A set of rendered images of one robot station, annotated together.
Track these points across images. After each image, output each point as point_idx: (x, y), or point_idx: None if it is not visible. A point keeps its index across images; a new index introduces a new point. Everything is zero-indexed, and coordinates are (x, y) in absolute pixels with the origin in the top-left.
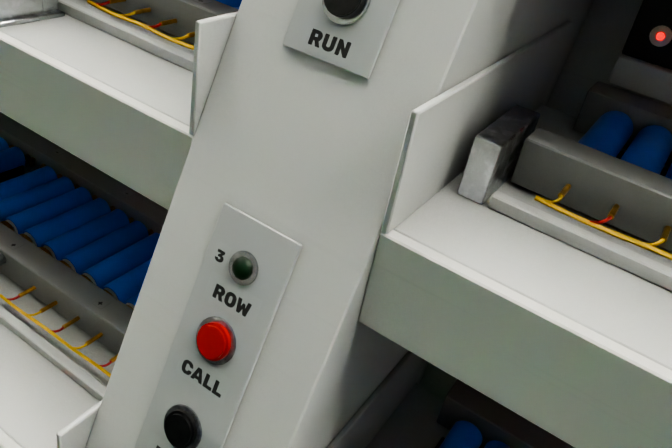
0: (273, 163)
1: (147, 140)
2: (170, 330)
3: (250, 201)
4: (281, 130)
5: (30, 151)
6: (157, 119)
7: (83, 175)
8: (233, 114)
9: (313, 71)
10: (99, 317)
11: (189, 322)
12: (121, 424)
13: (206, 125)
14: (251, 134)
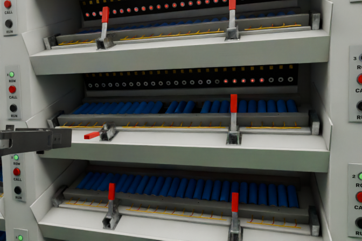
0: (359, 29)
1: (312, 44)
2: (346, 85)
3: (356, 42)
4: (358, 21)
5: (195, 100)
6: (315, 36)
7: (221, 97)
8: (341, 24)
9: (361, 4)
10: (283, 116)
11: (352, 79)
12: (340, 118)
13: (333, 30)
14: (349, 26)
